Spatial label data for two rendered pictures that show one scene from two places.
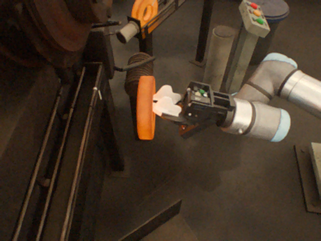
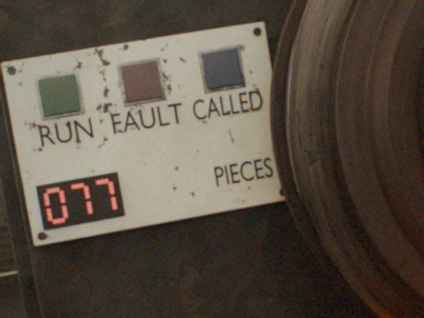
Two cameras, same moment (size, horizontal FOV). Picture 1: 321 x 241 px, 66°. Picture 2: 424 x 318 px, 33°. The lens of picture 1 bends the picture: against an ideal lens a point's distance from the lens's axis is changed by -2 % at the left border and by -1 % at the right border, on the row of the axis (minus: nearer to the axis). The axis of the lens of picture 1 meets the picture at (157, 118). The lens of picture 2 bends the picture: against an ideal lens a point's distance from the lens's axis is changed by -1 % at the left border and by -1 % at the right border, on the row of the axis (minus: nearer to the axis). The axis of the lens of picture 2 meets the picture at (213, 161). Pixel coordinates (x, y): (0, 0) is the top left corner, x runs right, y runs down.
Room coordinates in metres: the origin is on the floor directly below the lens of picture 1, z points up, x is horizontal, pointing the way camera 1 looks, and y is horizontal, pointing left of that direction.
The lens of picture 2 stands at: (0.19, -0.37, 1.16)
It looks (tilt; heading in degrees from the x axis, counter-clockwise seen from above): 4 degrees down; 81
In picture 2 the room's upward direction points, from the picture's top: 9 degrees counter-clockwise
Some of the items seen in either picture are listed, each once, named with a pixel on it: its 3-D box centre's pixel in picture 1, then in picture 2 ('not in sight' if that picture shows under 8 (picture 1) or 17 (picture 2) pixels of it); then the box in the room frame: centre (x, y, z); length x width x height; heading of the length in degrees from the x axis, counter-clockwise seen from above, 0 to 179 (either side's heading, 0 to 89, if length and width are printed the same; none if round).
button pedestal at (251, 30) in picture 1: (242, 57); not in sight; (1.23, -0.52, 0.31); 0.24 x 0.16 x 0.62; 178
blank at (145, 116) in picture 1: (147, 107); not in sight; (0.40, 0.03, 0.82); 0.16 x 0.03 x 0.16; 178
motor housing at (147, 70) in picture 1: (141, 102); not in sight; (0.90, 0.09, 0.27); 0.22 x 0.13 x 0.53; 178
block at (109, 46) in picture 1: (97, 51); not in sight; (0.81, 0.24, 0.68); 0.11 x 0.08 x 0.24; 88
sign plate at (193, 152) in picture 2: not in sight; (150, 132); (0.24, 0.35, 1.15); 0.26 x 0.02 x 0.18; 178
